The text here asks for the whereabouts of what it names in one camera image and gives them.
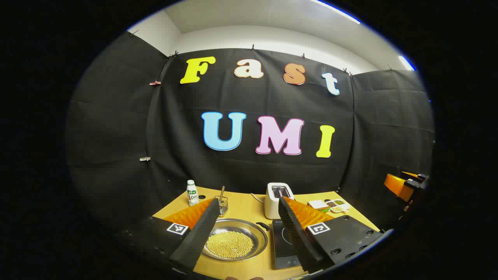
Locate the white divided bean tray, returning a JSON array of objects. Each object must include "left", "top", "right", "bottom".
[{"left": 325, "top": 198, "right": 351, "bottom": 214}]

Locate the white toaster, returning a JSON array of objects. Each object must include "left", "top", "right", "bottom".
[{"left": 265, "top": 182, "right": 295, "bottom": 220}]

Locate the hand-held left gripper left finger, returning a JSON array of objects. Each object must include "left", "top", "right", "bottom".
[{"left": 117, "top": 197, "right": 221, "bottom": 273}]

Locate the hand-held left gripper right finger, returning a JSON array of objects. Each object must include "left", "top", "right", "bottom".
[{"left": 278, "top": 196, "right": 386, "bottom": 275}]

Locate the wire utensil holder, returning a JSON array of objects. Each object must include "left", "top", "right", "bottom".
[{"left": 215, "top": 196, "right": 229, "bottom": 217}]

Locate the white drink bottle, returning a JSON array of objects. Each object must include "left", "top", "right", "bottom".
[{"left": 186, "top": 180, "right": 199, "bottom": 206}]

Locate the black induction cooktop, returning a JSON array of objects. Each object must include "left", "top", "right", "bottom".
[{"left": 271, "top": 220, "right": 308, "bottom": 270}]

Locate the steel pot with soybeans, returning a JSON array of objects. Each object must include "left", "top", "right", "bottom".
[{"left": 202, "top": 218, "right": 270, "bottom": 261}]

